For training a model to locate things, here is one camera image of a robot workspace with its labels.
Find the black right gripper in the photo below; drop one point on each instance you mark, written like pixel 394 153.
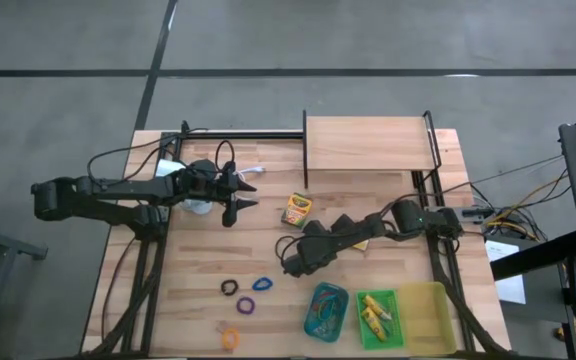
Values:
pixel 318 247

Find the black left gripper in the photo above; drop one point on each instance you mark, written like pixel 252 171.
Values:
pixel 208 182

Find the green yellow crayon box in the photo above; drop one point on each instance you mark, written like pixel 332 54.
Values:
pixel 296 210

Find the green coil wristband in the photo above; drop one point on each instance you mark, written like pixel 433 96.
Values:
pixel 324 314

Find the teal plastic bin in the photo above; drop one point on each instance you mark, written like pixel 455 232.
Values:
pixel 313 327

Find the purple coil wristband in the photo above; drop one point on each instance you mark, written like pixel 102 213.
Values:
pixel 239 306

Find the yellow glue tube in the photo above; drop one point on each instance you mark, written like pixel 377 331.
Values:
pixel 375 306

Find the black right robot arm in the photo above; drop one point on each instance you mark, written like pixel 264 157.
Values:
pixel 413 220

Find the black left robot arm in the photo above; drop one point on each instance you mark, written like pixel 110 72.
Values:
pixel 108 195

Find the black coil wristband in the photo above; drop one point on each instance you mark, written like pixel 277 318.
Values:
pixel 223 287

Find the orange coil wristband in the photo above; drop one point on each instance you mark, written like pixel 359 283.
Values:
pixel 224 340

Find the green plastic bin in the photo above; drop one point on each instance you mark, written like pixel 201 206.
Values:
pixel 393 330

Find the wooden shelf riser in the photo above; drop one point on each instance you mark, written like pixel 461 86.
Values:
pixel 368 142

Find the yellow plastic bin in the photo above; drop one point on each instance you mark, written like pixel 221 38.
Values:
pixel 428 320

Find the white paper sheet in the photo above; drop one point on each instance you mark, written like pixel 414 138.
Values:
pixel 510 285

